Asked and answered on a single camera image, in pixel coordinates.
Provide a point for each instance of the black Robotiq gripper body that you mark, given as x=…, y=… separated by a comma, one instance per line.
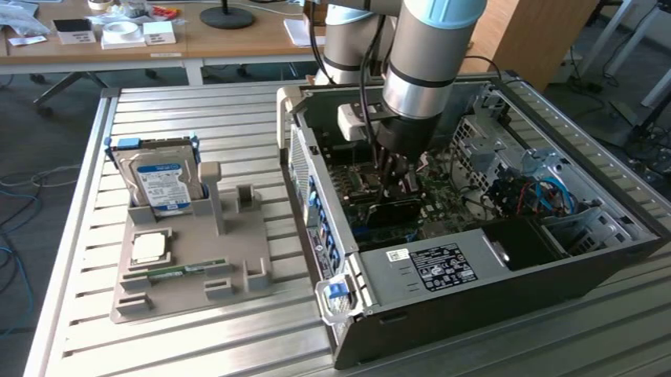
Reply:
x=408, y=135

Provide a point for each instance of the black graphics card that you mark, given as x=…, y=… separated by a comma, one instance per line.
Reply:
x=392, y=214

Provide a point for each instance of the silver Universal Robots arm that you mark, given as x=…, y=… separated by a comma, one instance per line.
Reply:
x=424, y=59

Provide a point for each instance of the CPU socket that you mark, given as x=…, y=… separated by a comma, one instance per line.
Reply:
x=367, y=180

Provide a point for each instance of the green motherboard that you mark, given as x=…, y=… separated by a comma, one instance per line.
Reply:
x=445, y=204

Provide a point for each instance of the blue expansion slot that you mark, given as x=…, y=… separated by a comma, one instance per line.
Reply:
x=360, y=229

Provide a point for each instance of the perforated metal drive cage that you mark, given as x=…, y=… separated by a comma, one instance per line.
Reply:
x=487, y=157

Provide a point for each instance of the grey power supply unit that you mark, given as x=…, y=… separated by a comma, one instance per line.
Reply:
x=397, y=282

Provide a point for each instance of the black plastic shroud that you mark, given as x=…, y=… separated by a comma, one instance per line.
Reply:
x=524, y=243

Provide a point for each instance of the blue case latch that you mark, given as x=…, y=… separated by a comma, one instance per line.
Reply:
x=335, y=291

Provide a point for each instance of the white paper stack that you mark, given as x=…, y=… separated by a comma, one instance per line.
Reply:
x=299, y=37

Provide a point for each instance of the brown cardboard box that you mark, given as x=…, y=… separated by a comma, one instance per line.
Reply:
x=316, y=23

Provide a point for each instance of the wooden cabinet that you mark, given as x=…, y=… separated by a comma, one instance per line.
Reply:
x=539, y=39

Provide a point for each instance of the open black PC case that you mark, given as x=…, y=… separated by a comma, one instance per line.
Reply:
x=471, y=306

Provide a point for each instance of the silver metal disk bay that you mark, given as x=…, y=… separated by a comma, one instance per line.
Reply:
x=592, y=231

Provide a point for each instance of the grey plastic parts rack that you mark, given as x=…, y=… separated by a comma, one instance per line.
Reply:
x=199, y=243

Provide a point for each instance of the hard disk with blue carrier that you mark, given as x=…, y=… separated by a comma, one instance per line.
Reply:
x=157, y=184

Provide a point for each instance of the black round lamp base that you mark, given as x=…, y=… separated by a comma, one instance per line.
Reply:
x=228, y=17

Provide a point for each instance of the green RAM stick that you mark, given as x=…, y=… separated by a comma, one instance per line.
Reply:
x=177, y=271

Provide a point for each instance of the white desk legs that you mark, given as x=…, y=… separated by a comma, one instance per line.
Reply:
x=655, y=90

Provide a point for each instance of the silver CPU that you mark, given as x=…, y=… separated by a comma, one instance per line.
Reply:
x=149, y=247

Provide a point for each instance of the plain white box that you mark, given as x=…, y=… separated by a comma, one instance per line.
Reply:
x=157, y=33

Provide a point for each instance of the orange red small item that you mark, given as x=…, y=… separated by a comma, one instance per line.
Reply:
x=164, y=13

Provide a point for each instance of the flat white box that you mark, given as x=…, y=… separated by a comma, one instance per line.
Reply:
x=123, y=44

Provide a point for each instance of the white tape roll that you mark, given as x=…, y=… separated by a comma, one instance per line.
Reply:
x=121, y=28

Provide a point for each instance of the grey leg with caster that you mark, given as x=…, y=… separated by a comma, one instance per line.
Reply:
x=68, y=84

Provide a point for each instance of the beige tape roll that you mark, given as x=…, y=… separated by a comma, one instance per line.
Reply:
x=99, y=4

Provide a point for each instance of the white box black top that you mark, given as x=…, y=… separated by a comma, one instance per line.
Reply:
x=74, y=33

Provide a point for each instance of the white paper label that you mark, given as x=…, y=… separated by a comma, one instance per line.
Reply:
x=25, y=40

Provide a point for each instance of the clear plastic bag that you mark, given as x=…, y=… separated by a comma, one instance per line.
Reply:
x=20, y=19

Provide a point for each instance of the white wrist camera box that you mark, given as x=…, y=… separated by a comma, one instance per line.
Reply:
x=352, y=121

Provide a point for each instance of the wooden desk white frame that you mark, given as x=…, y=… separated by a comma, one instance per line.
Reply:
x=236, y=43
x=78, y=53

